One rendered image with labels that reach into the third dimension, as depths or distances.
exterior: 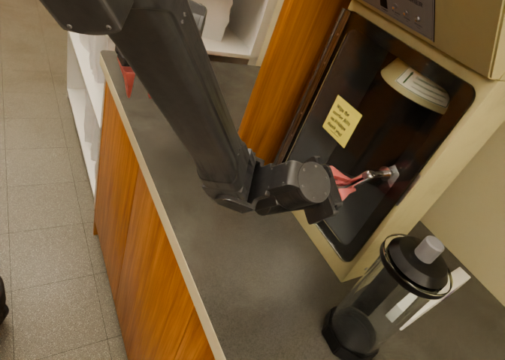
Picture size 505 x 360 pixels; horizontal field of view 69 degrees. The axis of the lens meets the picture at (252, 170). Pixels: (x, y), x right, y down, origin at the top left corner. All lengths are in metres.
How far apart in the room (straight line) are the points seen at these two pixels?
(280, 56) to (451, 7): 0.37
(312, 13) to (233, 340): 0.63
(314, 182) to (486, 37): 0.27
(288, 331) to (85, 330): 1.12
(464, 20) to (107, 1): 0.44
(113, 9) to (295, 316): 0.61
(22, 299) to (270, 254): 1.21
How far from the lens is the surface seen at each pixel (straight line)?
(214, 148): 0.40
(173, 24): 0.28
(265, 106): 0.86
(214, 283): 0.70
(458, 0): 0.54
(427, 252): 0.57
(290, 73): 0.85
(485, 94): 0.61
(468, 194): 1.11
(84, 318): 1.72
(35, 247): 1.92
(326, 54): 0.79
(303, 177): 0.48
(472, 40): 0.56
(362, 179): 0.65
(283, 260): 0.79
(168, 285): 0.93
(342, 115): 0.74
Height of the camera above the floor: 1.50
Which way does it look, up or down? 35 degrees down
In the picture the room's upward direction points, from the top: 22 degrees clockwise
